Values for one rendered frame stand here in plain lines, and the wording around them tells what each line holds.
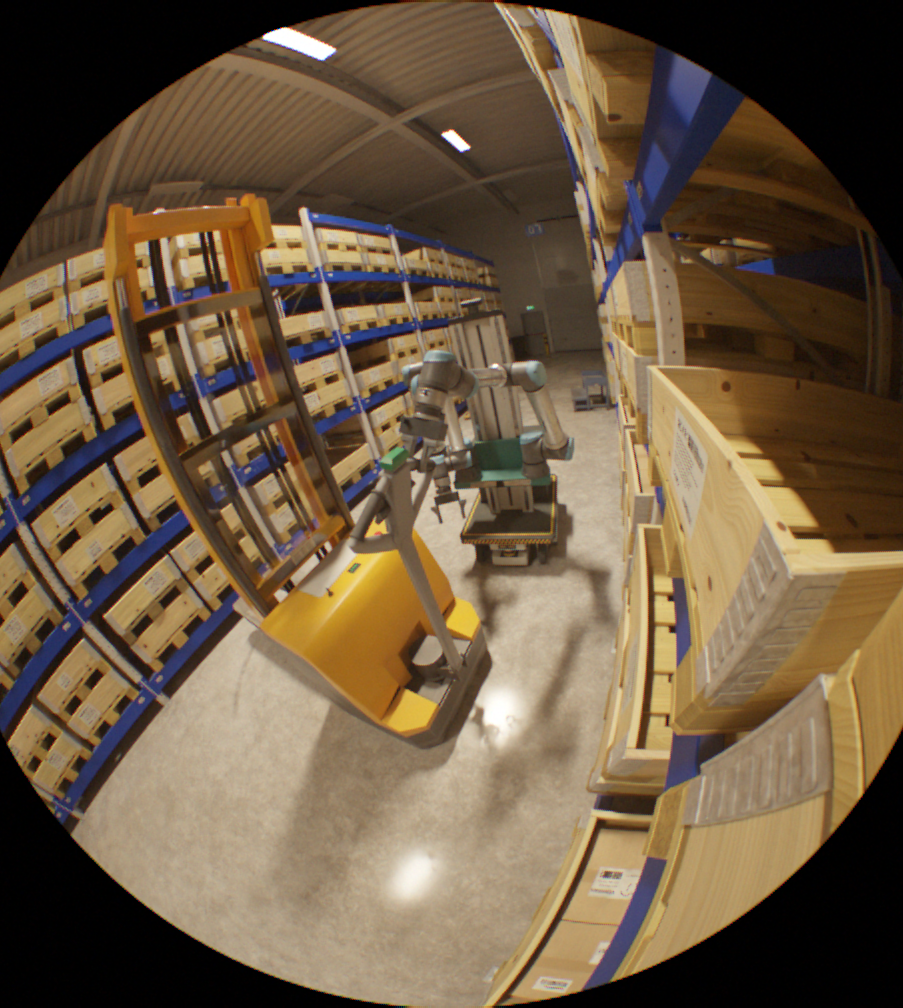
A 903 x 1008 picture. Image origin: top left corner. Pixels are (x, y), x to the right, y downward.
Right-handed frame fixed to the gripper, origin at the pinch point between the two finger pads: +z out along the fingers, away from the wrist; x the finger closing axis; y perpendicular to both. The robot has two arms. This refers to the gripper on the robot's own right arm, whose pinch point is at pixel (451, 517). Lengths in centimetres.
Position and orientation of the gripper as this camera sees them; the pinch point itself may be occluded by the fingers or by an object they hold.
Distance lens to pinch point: 170.1
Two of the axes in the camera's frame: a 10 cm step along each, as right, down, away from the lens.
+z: 2.5, 9.6, 0.9
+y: 2.6, -1.6, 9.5
